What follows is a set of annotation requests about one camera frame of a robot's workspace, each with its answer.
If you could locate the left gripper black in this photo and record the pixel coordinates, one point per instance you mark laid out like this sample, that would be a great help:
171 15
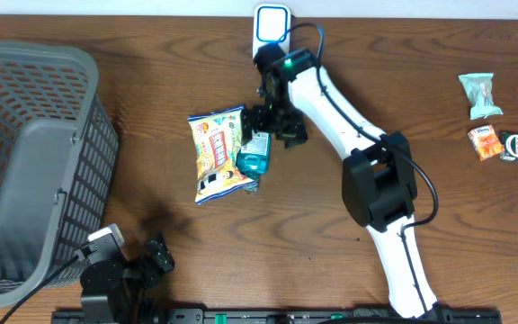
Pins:
153 273

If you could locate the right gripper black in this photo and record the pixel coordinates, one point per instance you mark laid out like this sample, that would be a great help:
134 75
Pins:
292 133

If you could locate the teal mouthwash bottle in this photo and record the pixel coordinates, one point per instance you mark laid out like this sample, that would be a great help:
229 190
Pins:
253 159

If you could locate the yellow snack bag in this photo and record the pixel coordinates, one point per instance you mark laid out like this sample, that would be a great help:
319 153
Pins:
217 138

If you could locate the teal wet wipes pack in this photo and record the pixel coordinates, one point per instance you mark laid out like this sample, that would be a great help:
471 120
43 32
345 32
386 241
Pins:
478 88

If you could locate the small white red packet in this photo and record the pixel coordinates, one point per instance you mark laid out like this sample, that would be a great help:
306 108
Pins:
485 142

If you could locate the green small box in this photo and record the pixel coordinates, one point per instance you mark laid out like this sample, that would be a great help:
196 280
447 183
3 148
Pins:
510 143

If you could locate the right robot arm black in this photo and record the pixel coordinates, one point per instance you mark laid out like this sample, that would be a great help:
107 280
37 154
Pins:
378 177

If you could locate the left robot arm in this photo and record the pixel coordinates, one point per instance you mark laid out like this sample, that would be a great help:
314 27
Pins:
114 287

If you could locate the white barcode scanner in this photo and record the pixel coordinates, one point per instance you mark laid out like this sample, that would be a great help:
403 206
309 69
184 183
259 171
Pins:
271 24

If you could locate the grey plastic shopping basket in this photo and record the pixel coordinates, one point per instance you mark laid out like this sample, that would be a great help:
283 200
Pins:
58 151

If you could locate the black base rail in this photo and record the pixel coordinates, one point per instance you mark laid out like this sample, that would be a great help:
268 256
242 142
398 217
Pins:
378 316

